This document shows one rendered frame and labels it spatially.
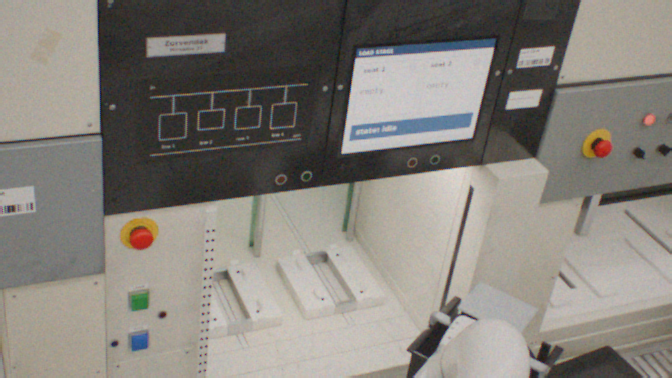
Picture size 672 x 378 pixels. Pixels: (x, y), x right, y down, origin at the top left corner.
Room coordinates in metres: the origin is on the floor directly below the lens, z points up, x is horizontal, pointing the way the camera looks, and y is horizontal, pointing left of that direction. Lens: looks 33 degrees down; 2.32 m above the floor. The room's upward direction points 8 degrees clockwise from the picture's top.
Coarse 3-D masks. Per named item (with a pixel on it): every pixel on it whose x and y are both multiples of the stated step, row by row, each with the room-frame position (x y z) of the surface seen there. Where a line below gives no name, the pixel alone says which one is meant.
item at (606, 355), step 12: (600, 348) 1.69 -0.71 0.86; (612, 348) 1.70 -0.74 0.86; (576, 360) 1.64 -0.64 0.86; (588, 360) 1.64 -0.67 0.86; (600, 360) 1.65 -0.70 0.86; (612, 360) 1.66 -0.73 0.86; (624, 360) 1.66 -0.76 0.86; (552, 372) 1.58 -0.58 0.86; (564, 372) 1.59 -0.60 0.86; (576, 372) 1.60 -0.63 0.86; (588, 372) 1.60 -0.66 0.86; (600, 372) 1.61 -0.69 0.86; (612, 372) 1.61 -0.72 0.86; (624, 372) 1.62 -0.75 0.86; (636, 372) 1.63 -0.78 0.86
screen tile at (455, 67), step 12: (432, 60) 1.49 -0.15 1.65; (444, 60) 1.50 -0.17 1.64; (456, 60) 1.51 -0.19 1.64; (468, 60) 1.52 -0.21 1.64; (432, 72) 1.49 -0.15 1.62; (444, 72) 1.50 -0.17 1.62; (456, 72) 1.51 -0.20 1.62; (468, 72) 1.53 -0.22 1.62; (480, 72) 1.54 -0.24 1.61; (468, 84) 1.53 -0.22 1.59; (432, 96) 1.49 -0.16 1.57; (444, 96) 1.51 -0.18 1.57; (456, 96) 1.52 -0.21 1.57; (468, 96) 1.53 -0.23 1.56; (420, 108) 1.48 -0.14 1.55; (432, 108) 1.50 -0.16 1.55; (444, 108) 1.51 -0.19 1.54; (456, 108) 1.52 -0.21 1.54
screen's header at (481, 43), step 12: (372, 48) 1.43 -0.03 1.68; (384, 48) 1.44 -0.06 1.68; (396, 48) 1.45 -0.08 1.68; (408, 48) 1.46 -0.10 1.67; (420, 48) 1.47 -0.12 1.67; (432, 48) 1.48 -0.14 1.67; (444, 48) 1.50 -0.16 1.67; (456, 48) 1.51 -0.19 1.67; (468, 48) 1.52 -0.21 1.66; (480, 48) 1.53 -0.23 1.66
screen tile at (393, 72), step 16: (368, 64) 1.43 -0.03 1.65; (384, 64) 1.44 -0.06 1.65; (400, 64) 1.46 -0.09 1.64; (368, 80) 1.43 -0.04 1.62; (384, 80) 1.44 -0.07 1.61; (400, 80) 1.46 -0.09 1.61; (416, 80) 1.48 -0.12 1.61; (384, 96) 1.45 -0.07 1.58; (400, 96) 1.46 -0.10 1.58; (368, 112) 1.43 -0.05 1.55; (384, 112) 1.45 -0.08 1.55; (400, 112) 1.47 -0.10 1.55
